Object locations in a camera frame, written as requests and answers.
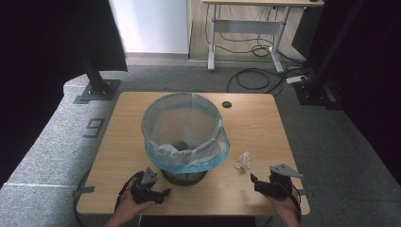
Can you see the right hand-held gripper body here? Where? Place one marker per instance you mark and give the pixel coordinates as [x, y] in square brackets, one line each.
[281, 183]

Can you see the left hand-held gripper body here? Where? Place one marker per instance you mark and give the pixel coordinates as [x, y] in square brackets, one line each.
[145, 186]

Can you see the white tissue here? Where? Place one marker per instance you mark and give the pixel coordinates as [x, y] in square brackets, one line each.
[243, 161]

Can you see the black mesh trash bin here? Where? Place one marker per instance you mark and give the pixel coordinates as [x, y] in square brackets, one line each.
[184, 177]

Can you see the bin with blue bag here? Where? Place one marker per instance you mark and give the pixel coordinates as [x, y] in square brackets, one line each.
[184, 126]

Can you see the person's left hand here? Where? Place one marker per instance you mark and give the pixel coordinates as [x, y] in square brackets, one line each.
[134, 206]

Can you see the person's right hand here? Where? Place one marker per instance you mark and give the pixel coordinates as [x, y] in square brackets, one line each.
[283, 206]

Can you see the black table grommet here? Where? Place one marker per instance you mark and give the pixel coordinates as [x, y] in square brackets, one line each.
[226, 104]

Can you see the black metal stand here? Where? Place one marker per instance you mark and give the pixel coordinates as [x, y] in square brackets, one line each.
[315, 85]
[96, 85]

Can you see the white power strip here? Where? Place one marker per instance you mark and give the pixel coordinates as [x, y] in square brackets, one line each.
[296, 79]

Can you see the black curtain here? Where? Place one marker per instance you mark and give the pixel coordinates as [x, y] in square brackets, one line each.
[375, 78]
[47, 63]

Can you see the white-framed wooden desk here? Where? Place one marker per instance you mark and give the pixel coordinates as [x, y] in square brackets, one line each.
[246, 26]

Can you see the white panel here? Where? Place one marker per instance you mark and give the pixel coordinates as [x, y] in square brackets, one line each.
[151, 25]

